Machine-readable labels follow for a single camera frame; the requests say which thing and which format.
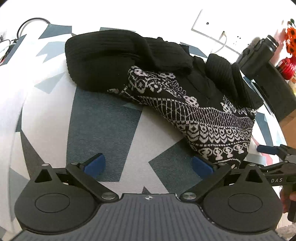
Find white wall socket with cable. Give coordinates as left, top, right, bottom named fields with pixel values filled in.
left=217, top=25, right=234, bottom=48

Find black bottle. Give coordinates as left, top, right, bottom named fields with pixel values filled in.
left=238, top=35, right=279, bottom=77

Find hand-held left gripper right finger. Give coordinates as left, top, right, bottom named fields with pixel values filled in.
left=180, top=156, right=264, bottom=201

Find orange flowers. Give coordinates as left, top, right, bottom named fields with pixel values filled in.
left=285, top=20, right=296, bottom=57

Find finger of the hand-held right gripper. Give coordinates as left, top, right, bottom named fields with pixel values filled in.
left=257, top=144, right=296, bottom=160
left=254, top=160, right=288, bottom=173

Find black cable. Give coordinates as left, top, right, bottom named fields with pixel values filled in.
left=17, top=18, right=51, bottom=40

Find white cable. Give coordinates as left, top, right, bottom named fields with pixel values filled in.
left=214, top=31, right=228, bottom=54

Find red shiny container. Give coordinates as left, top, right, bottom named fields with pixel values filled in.
left=276, top=57, right=296, bottom=80

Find white wall socket panel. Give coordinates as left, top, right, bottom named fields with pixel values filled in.
left=191, top=9, right=226, bottom=40

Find black white patterned sweater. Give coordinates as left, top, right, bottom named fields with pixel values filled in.
left=65, top=29, right=264, bottom=169

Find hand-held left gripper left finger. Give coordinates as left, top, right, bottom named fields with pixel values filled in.
left=35, top=153, right=118, bottom=202

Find person's right hand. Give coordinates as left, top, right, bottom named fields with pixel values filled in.
left=279, top=189, right=289, bottom=213

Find white power wall outlet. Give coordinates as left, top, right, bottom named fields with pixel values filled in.
left=228, top=32, right=245, bottom=55

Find geometric patterned table mat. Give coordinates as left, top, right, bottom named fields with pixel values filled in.
left=0, top=23, right=287, bottom=232

